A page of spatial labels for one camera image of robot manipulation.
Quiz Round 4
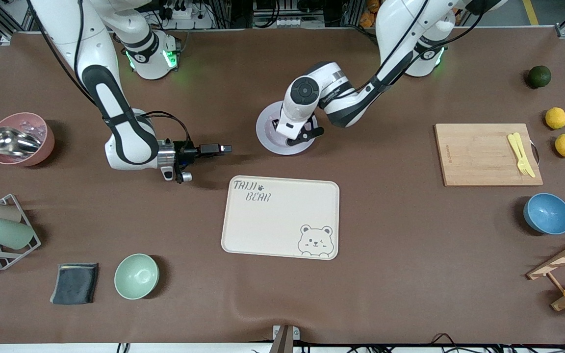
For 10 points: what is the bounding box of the bag of oranges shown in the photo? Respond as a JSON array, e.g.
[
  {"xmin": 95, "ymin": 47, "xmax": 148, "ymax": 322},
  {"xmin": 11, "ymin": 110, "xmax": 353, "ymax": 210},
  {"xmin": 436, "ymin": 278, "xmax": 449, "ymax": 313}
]
[{"xmin": 360, "ymin": 0, "xmax": 381, "ymax": 28}]

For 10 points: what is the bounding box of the wooden mug rack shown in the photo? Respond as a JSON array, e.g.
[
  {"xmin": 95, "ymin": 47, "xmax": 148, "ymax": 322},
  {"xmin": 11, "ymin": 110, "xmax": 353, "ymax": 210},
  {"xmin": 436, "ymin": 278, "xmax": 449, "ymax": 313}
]
[{"xmin": 527, "ymin": 230, "xmax": 565, "ymax": 312}]

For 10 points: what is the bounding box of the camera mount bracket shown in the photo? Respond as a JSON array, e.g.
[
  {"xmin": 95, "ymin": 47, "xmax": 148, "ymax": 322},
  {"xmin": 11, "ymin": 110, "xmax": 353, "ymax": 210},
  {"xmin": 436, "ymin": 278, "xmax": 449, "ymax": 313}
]
[{"xmin": 269, "ymin": 325, "xmax": 301, "ymax": 353}]

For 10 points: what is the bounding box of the cream bear print tray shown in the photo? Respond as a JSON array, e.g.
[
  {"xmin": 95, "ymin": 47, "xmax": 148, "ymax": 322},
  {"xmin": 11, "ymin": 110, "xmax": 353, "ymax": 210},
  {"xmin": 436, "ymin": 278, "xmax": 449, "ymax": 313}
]
[{"xmin": 221, "ymin": 175, "xmax": 340, "ymax": 260}]

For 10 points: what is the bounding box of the grey wire cup rack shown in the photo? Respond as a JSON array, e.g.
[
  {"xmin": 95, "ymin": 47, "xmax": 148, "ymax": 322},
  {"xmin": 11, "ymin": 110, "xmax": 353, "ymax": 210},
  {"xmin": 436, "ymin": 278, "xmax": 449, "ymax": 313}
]
[{"xmin": 0, "ymin": 194, "xmax": 42, "ymax": 271}]

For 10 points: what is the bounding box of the pink bowl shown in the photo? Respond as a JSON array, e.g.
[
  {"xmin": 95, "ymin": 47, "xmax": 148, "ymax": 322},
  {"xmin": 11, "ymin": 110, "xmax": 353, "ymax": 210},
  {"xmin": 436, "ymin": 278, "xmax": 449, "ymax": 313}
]
[{"xmin": 0, "ymin": 112, "xmax": 55, "ymax": 167}]

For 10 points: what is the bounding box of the metal scoop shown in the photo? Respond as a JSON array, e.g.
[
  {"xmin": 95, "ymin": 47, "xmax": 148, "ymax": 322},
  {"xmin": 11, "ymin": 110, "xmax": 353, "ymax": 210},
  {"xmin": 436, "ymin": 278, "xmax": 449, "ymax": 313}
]
[{"xmin": 0, "ymin": 126, "xmax": 43, "ymax": 156}]

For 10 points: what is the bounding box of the dark grey cloth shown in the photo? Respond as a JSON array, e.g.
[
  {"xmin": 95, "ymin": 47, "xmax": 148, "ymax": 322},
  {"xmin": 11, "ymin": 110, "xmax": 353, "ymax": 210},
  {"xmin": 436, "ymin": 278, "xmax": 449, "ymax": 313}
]
[{"xmin": 50, "ymin": 263, "xmax": 100, "ymax": 305}]

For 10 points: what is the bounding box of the light green cup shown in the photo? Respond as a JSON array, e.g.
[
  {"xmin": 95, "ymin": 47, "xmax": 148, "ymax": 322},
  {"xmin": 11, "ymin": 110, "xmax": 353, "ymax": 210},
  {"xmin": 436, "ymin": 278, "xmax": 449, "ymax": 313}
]
[{"xmin": 0, "ymin": 217, "xmax": 35, "ymax": 250}]

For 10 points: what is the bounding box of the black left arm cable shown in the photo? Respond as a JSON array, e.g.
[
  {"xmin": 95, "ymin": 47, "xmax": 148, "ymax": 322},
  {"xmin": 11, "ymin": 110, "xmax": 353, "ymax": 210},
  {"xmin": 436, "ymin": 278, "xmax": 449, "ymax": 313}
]
[{"xmin": 356, "ymin": 0, "xmax": 489, "ymax": 94}]

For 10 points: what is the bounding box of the wooden cutting board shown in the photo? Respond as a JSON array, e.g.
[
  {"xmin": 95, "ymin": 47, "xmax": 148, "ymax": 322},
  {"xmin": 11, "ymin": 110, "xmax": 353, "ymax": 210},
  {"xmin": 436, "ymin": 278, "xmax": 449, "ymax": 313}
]
[{"xmin": 434, "ymin": 123, "xmax": 544, "ymax": 187}]

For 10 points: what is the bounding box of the light green bowl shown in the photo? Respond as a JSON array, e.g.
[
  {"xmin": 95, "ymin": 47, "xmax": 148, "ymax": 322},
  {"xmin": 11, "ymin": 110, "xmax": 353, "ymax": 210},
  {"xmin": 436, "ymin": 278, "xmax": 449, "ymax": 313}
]
[{"xmin": 114, "ymin": 253, "xmax": 159, "ymax": 300}]

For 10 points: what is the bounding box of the white round plate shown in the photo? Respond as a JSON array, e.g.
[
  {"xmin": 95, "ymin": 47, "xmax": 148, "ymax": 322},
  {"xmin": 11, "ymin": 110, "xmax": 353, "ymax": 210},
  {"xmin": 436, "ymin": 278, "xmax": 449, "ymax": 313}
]
[{"xmin": 256, "ymin": 101, "xmax": 319, "ymax": 156}]

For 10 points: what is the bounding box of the white power strip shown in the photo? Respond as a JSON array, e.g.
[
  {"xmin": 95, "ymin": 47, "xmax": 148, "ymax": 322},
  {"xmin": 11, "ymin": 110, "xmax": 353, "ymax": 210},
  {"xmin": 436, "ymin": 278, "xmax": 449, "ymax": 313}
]
[
  {"xmin": 164, "ymin": 4, "xmax": 214, "ymax": 30},
  {"xmin": 275, "ymin": 17, "xmax": 326, "ymax": 28}
]

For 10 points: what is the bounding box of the dark green lime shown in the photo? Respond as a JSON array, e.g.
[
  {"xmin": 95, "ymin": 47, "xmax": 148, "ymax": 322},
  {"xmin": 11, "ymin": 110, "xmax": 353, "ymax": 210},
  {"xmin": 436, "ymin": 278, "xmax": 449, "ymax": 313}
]
[{"xmin": 528, "ymin": 65, "xmax": 552, "ymax": 89}]

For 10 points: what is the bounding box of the blue bowl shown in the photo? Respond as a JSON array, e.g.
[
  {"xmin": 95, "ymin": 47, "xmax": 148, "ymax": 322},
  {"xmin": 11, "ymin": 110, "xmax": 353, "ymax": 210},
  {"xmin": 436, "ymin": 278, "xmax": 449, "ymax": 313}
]
[{"xmin": 523, "ymin": 193, "xmax": 565, "ymax": 235}]

